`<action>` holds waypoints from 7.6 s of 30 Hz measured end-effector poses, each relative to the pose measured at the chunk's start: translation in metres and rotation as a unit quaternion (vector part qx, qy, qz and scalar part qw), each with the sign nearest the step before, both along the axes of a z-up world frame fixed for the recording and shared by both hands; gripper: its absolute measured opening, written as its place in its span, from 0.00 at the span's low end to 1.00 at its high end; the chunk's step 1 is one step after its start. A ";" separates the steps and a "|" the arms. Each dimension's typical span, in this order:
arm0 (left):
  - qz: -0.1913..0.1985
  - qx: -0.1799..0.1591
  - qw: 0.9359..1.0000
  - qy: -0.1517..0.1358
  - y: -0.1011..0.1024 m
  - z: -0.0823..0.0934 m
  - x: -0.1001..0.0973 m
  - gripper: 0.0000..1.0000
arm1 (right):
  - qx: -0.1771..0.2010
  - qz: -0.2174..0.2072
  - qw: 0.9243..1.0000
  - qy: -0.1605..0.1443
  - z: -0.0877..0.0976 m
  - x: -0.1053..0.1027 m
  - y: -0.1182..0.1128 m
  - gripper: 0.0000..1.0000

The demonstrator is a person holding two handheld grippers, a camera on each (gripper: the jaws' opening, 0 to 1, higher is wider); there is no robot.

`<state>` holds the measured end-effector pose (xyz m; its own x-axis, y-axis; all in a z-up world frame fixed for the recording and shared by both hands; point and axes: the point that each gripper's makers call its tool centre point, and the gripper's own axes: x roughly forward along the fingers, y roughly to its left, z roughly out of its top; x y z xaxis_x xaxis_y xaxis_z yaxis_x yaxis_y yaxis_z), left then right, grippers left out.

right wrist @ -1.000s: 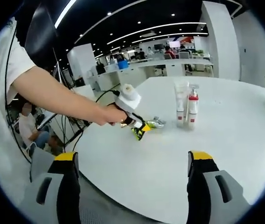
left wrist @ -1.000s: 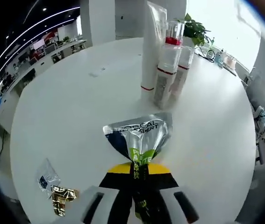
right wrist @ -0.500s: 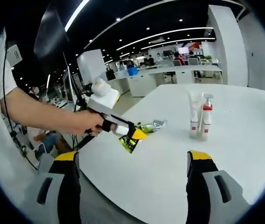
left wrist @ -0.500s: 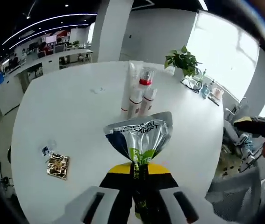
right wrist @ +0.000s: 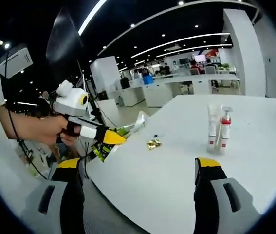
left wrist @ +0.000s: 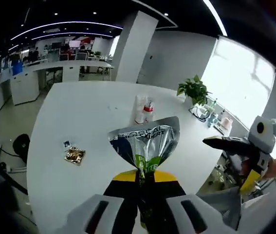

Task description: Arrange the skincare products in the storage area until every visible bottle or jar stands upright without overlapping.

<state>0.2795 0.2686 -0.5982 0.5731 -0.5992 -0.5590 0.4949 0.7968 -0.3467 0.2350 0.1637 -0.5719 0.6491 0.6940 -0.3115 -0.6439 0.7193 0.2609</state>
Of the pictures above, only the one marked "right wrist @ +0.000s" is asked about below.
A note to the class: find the person's left hand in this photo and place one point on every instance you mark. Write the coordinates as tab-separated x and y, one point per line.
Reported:
52	129

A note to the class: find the gold skincare sachet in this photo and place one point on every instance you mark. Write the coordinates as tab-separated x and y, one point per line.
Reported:
154	143

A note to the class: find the white low cabinet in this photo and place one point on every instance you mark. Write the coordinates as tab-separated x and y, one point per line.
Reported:
108	109

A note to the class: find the black monitor stand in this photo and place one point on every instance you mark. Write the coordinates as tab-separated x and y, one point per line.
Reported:
94	107

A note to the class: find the pink display screen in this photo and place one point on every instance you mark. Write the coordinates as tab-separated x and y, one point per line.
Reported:
199	58

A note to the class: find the blue storage box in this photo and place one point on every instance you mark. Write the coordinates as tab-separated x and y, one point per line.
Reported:
148	80

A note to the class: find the white skincare tube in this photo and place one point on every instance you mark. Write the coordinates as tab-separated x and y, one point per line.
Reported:
214	117

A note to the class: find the long white office desk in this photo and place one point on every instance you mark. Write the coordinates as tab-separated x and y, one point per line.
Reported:
176	87

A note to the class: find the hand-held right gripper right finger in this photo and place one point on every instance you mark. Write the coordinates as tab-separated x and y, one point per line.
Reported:
206	195

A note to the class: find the white air conditioner unit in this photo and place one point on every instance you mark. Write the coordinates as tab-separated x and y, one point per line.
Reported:
16	62

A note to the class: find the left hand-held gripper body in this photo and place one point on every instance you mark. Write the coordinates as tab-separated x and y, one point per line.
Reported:
69	100

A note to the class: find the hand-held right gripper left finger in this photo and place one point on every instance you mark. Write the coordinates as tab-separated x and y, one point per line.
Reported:
72	195

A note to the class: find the green black skincare packet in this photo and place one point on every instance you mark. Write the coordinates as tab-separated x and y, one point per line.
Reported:
101	152

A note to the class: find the small white skincare sachet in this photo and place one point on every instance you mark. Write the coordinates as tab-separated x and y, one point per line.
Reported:
157	134

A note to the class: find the black monitor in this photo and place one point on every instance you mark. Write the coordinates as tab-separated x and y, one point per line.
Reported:
64	41

